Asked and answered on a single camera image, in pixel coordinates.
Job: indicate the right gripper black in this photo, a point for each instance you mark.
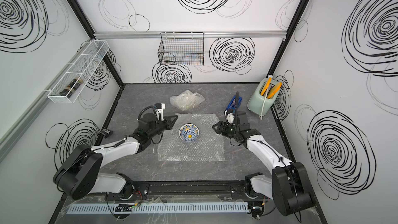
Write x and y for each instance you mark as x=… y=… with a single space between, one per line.
x=222 y=129

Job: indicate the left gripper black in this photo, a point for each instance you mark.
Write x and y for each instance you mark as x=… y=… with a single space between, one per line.
x=169 y=124

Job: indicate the blue yellow patterned bowl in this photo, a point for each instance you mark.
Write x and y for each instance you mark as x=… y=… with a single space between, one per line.
x=189 y=132

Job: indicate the yellow pale blue bowl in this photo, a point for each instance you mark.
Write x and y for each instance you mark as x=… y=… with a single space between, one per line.
x=185 y=102

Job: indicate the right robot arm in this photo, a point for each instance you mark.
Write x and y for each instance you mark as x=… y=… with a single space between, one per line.
x=280 y=167

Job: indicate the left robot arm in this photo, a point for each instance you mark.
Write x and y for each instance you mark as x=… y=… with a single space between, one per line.
x=80 y=174

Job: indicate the blue tape dispenser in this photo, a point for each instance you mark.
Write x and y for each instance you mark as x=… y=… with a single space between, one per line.
x=233 y=105

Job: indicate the mint green toaster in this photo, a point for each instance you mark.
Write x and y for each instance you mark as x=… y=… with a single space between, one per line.
x=259 y=104

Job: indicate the small black box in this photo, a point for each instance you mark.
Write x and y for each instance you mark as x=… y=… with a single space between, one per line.
x=106 y=133

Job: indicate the dark bottle in shelf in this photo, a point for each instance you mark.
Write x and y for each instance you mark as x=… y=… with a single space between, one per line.
x=70 y=89

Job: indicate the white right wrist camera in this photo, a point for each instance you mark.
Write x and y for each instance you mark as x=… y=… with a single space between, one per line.
x=230 y=118

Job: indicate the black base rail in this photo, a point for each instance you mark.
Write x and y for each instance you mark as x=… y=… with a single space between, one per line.
x=202 y=188

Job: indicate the black wire wall basket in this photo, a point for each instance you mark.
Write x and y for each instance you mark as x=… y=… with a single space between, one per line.
x=185 y=51

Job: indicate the white slotted cable duct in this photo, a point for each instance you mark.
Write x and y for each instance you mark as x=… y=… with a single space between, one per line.
x=152 y=208

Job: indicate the horizontal aluminium wall rail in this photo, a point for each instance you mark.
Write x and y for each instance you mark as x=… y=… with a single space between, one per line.
x=189 y=34

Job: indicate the white wire wall shelf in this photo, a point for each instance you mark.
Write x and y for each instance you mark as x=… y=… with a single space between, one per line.
x=90 y=67

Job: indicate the left wall aluminium rail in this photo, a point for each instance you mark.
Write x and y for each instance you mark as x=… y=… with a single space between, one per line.
x=23 y=123

